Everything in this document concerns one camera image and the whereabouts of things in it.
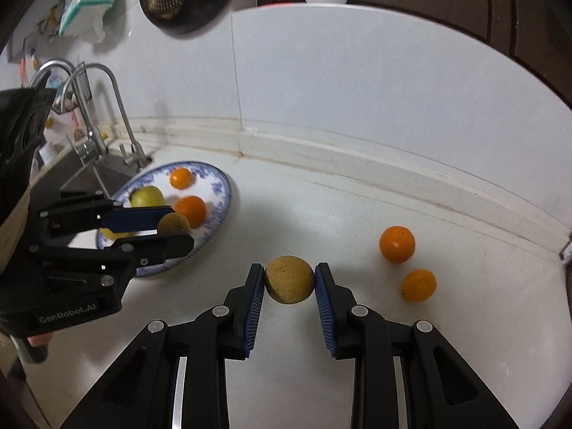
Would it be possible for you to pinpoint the yellow pear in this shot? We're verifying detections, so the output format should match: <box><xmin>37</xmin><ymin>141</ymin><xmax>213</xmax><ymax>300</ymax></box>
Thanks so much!
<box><xmin>99</xmin><ymin>228</ymin><xmax>134</xmax><ymax>240</ymax></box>

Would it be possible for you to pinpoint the green apple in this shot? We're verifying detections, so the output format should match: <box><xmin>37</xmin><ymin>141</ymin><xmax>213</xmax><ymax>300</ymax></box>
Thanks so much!
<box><xmin>129</xmin><ymin>185</ymin><xmax>166</xmax><ymax>207</ymax></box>

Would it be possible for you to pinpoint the brown kiwi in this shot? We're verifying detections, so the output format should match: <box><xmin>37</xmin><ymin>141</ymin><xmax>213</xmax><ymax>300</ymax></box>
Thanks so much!
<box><xmin>265</xmin><ymin>256</ymin><xmax>315</xmax><ymax>304</ymax></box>
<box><xmin>156</xmin><ymin>212</ymin><xmax>191</xmax><ymax>235</ymax></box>

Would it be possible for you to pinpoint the large orange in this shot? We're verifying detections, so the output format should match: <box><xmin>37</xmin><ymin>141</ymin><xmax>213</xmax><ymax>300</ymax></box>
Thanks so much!
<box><xmin>173</xmin><ymin>196</ymin><xmax>207</xmax><ymax>228</ymax></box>

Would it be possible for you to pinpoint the large kitchen faucet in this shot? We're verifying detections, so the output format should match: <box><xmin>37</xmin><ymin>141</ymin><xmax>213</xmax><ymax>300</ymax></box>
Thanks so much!
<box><xmin>30</xmin><ymin>58</ymin><xmax>109</xmax><ymax>164</ymax></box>

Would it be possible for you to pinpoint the person hand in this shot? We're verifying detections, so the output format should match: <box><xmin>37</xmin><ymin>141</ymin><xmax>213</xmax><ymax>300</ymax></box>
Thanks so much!
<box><xmin>27</xmin><ymin>332</ymin><xmax>53</xmax><ymax>347</ymax></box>

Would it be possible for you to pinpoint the stainless steel sink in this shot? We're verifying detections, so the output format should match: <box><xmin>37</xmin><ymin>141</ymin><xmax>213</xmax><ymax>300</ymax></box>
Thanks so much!
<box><xmin>30</xmin><ymin>149</ymin><xmax>138</xmax><ymax>210</ymax></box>

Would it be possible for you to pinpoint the small gooseneck faucet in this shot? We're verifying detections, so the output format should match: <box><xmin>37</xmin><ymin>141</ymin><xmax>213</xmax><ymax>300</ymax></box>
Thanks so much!
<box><xmin>60</xmin><ymin>63</ymin><xmax>151</xmax><ymax>171</ymax></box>

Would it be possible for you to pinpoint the small orange beside apple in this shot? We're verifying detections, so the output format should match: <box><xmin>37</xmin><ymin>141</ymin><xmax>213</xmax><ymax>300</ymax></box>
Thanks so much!
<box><xmin>400</xmin><ymin>269</ymin><xmax>437</xmax><ymax>302</ymax></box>

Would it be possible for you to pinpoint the blue white porcelain plate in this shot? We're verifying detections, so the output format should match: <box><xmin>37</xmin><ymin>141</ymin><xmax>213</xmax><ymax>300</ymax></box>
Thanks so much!
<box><xmin>112</xmin><ymin>161</ymin><xmax>233</xmax><ymax>278</ymax></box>

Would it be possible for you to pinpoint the teal tissue box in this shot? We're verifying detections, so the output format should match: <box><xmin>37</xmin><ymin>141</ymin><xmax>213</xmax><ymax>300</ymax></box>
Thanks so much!
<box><xmin>58</xmin><ymin>0</ymin><xmax>114</xmax><ymax>44</ymax></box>

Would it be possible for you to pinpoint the black frying pan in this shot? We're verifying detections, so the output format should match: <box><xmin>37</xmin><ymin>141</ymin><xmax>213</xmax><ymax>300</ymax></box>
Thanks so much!
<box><xmin>142</xmin><ymin>0</ymin><xmax>230</xmax><ymax>35</ymax></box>

